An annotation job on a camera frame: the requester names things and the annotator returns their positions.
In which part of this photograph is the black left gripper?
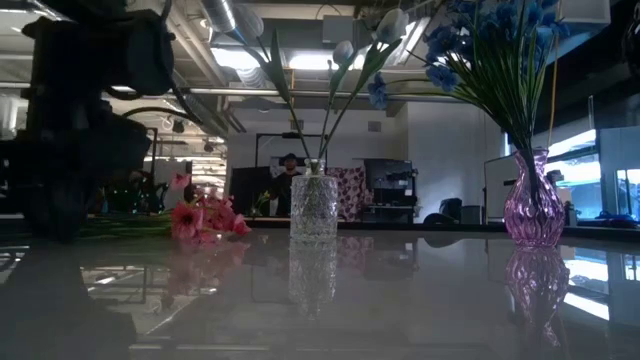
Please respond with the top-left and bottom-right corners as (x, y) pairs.
(0, 114), (152, 245)

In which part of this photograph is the pink artificial flower bunch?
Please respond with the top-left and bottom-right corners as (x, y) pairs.
(79, 172), (252, 247)

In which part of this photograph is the white artificial tulip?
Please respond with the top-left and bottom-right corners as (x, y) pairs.
(232, 4), (316, 174)
(319, 39), (356, 174)
(319, 7), (411, 174)

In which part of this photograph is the blue artificial flower bunch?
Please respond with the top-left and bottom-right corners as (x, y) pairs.
(439, 0), (571, 151)
(367, 0), (501, 151)

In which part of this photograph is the purple glass vase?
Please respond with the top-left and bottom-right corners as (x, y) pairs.
(503, 148), (566, 248)

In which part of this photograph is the clear textured glass vase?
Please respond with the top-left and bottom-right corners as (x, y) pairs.
(289, 158), (340, 242)

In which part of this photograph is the black monitor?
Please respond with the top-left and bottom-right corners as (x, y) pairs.
(227, 166), (274, 217)

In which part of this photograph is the long grey ceiling pipe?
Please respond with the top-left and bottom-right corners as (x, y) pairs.
(107, 86), (484, 105)

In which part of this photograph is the person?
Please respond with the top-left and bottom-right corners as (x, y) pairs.
(269, 152), (305, 217)

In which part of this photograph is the pink patterned cloth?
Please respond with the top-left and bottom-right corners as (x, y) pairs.
(327, 166), (374, 222)

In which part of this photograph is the black cabinet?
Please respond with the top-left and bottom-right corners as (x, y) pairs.
(362, 158), (419, 225)

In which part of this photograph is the black office chair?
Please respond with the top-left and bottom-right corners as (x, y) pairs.
(423, 197), (464, 225)

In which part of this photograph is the white board panel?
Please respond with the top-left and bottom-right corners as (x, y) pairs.
(483, 149), (516, 221)

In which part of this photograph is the black portal frame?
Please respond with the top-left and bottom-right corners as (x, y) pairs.
(254, 132), (330, 169)

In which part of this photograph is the silver air duct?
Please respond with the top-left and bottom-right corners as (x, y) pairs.
(201, 0), (247, 45)

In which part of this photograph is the yellow hanging cable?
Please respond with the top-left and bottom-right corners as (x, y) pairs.
(547, 34), (559, 149)

